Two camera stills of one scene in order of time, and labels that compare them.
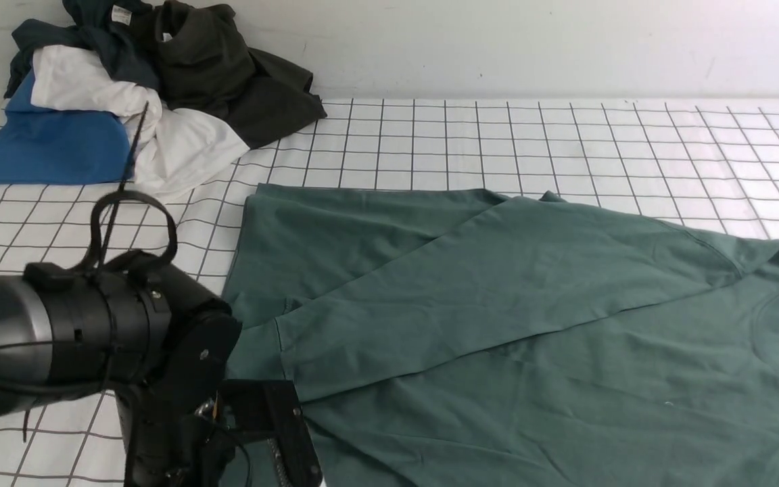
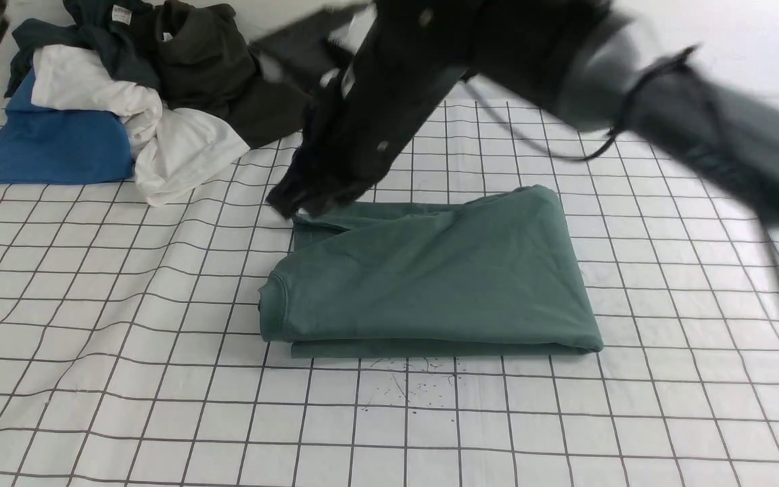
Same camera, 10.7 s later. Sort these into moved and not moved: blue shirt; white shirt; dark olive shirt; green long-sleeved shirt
Moved: green long-sleeved shirt
Not moved: white shirt; dark olive shirt; blue shirt
